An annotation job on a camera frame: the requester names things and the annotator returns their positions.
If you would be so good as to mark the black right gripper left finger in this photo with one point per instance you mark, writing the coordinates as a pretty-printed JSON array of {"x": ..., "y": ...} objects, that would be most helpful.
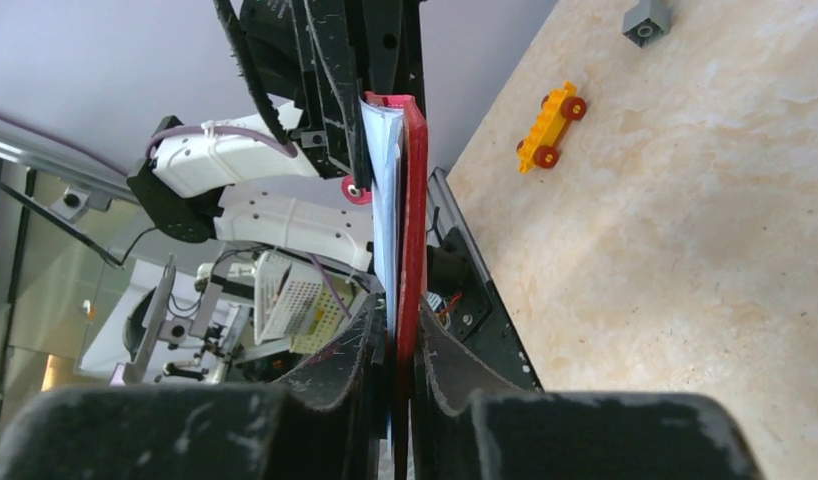
[{"x": 321, "y": 420}]

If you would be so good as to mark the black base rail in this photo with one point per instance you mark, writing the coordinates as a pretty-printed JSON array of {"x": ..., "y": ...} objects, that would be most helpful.
[{"x": 463, "y": 293}]

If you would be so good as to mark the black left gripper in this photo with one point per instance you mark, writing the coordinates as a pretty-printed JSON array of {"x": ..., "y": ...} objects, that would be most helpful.
[{"x": 308, "y": 64}]

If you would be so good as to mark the grey toy block bar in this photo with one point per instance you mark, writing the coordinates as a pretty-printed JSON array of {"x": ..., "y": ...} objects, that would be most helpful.
[{"x": 647, "y": 22}]

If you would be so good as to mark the white perforated basket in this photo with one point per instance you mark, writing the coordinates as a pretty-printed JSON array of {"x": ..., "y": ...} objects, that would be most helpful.
[{"x": 295, "y": 301}]

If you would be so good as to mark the red card holder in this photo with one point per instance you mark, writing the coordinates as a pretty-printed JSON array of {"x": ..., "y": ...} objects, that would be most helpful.
[{"x": 398, "y": 144}]

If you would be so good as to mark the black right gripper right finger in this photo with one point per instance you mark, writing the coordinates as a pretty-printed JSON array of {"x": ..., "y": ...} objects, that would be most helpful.
[{"x": 471, "y": 423}]

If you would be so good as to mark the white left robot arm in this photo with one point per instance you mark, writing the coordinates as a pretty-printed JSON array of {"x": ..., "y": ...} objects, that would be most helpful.
[{"x": 199, "y": 183}]

